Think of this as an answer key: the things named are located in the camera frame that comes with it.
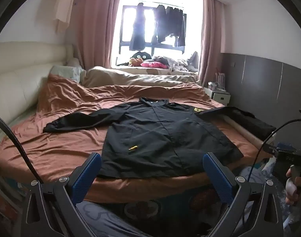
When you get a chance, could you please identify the black plush toy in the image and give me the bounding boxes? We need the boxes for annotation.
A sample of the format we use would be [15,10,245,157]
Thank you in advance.
[131,51,152,61]

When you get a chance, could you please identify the dark hanging jacket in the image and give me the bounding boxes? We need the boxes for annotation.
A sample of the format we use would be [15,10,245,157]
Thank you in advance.
[154,4,186,47]

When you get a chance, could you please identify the cream padded headboard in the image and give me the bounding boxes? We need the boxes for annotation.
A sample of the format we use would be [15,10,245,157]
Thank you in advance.
[0,42,74,151]

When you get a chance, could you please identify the pale green pillow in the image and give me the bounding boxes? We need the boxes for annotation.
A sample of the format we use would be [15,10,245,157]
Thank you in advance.
[50,65,87,83]

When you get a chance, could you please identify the black jacket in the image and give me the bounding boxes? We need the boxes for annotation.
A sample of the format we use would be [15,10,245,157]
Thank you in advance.
[43,97,245,179]

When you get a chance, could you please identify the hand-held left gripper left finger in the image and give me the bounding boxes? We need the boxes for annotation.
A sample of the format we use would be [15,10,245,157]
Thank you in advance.
[24,152,102,237]

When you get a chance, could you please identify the dark patterned quilt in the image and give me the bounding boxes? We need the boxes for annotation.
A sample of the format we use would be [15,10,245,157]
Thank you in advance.
[76,185,240,237]

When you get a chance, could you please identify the brown bed sheet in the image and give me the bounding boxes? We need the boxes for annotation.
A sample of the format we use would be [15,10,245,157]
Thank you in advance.
[0,73,262,203]

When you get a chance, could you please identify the white nightstand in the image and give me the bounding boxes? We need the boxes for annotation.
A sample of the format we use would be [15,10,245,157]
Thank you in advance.
[207,89,231,108]

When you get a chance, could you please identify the black braided left gripper cable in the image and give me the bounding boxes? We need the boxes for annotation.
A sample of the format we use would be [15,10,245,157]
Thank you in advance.
[0,111,42,185]

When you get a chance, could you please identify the dark hanging trousers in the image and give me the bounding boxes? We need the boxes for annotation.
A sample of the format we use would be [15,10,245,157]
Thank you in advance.
[129,2,147,50]

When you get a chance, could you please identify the white rolled mat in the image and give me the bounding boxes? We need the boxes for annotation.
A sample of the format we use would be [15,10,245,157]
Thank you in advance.
[223,116,264,149]

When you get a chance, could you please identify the narrow pink curtain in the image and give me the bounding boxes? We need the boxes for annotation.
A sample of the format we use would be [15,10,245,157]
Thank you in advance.
[198,0,222,87]

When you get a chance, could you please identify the pink cloth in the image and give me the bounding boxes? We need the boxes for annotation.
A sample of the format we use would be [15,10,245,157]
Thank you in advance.
[141,61,167,69]

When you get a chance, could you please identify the wide pink curtain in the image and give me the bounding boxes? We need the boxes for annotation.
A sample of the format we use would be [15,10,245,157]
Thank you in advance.
[67,0,126,70]

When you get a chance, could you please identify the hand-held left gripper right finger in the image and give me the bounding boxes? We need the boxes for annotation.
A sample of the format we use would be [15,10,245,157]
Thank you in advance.
[202,152,284,237]

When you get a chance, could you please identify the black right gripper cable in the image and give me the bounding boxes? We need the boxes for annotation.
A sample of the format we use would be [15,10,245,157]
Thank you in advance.
[242,119,301,228]

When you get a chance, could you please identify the beige duvet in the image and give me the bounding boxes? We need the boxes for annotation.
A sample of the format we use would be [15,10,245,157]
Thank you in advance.
[81,66,203,89]

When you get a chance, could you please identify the bottles on nightstand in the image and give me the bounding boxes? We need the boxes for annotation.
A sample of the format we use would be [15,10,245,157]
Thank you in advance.
[208,73,226,92]

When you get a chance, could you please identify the cream hanging cloth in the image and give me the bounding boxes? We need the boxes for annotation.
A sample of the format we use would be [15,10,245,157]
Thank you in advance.
[54,0,78,32]

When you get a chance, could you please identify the grey clothes pile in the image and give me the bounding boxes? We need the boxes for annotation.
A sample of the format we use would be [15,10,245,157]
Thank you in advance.
[153,52,199,72]

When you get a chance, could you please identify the black folded cloth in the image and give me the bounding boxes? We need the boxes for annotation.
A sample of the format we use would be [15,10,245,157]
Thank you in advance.
[198,106,277,140]

